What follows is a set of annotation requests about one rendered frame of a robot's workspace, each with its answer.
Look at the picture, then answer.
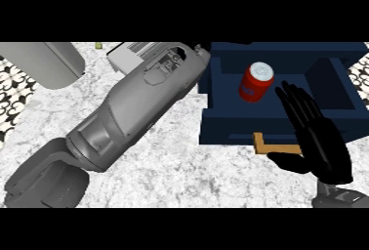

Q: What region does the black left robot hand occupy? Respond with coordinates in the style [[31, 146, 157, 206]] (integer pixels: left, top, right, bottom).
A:
[[186, 41, 214, 52]]

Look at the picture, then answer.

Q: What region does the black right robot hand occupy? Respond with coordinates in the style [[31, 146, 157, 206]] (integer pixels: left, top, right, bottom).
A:
[[268, 80, 355, 186]]

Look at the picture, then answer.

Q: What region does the navy blue drawer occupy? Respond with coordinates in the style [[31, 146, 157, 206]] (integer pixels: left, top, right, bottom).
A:
[[198, 41, 369, 146], [198, 108, 369, 146]]

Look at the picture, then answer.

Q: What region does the red soda can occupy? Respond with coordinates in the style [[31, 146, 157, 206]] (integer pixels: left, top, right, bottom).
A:
[[238, 61, 278, 104]]

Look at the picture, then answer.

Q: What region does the navy blue drawer front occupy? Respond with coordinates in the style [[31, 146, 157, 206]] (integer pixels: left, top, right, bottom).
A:
[[198, 108, 369, 146]]

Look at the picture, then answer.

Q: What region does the white box appliance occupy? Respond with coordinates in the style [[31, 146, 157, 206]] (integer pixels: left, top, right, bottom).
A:
[[105, 42, 170, 74]]

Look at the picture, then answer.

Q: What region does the grey rounded appliance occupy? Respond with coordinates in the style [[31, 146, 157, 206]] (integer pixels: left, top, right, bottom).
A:
[[0, 42, 89, 91]]

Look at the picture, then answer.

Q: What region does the tan wooden drawer handle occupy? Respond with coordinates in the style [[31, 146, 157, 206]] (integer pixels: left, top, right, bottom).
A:
[[253, 132, 303, 156]]

